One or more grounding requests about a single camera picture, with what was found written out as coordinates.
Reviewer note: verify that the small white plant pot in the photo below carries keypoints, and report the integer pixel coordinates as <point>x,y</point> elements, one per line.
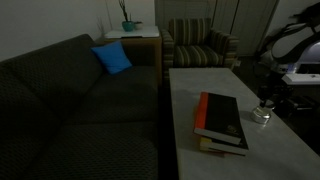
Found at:
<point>138,25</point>

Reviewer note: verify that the top black orange-spined book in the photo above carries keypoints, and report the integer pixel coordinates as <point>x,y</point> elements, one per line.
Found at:
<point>218,118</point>

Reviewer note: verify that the middle black book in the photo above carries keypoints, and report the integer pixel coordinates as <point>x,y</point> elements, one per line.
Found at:
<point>207,143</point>

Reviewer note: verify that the silver candle container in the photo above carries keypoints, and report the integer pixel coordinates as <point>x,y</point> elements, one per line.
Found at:
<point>260,115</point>

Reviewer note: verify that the dark grey sofa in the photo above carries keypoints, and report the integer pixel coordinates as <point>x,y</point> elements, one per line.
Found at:
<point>65,116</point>

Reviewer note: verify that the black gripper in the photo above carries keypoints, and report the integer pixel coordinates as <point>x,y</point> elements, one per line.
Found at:
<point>274,86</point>

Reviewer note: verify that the wooden side cabinet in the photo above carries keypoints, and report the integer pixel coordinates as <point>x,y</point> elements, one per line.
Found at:
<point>145,51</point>

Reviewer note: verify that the grey coffee table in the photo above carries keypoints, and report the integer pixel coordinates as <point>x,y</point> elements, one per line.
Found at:
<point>275,151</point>

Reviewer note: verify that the striped armchair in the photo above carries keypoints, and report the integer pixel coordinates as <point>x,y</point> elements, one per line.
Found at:
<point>189,43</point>

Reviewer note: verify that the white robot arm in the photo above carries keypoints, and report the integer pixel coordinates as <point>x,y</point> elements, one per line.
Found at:
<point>295,44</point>

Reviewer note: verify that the teal plant pot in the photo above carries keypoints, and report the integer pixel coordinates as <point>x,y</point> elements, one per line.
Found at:
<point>128,26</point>

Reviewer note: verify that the blue cushion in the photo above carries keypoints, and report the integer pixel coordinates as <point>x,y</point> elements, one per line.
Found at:
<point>112,57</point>

